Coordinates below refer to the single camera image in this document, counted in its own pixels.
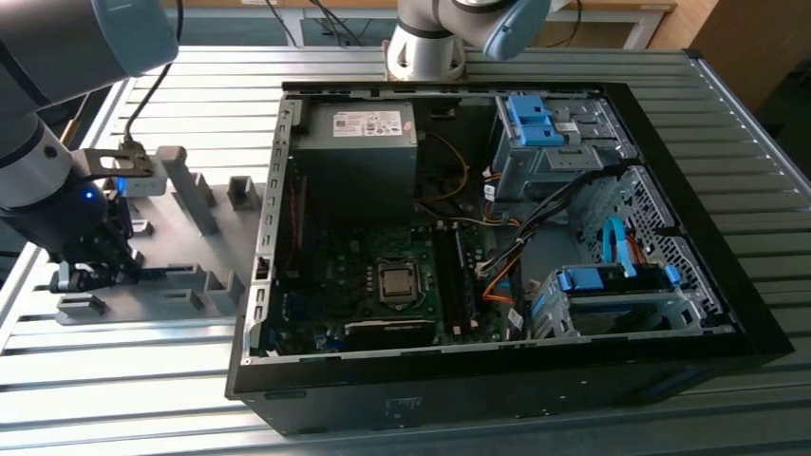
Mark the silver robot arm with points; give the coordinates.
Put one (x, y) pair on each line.
(62, 43)

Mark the grey parts rack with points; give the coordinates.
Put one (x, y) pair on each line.
(184, 247)

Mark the grey power supply unit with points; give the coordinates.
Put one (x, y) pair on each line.
(354, 161)

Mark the silver CPU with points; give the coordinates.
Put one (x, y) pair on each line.
(396, 283)

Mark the black graphics card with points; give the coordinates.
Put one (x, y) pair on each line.
(389, 332)

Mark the green motherboard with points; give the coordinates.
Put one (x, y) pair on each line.
(430, 313)

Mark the black PC case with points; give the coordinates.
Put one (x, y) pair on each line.
(442, 394)

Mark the blue drive carrier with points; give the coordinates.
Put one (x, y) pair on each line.
(528, 114)

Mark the grey metal drive cage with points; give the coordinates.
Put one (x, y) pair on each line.
(557, 166)

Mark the hard disk in blue carrier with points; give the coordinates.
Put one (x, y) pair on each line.
(589, 278)

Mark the metal disk bay cage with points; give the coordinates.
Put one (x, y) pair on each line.
(633, 306)

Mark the wooden cabinet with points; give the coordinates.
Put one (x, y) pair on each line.
(747, 47)

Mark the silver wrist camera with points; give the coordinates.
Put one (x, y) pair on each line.
(142, 183)

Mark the wooden desk white frame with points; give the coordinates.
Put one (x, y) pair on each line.
(636, 28)

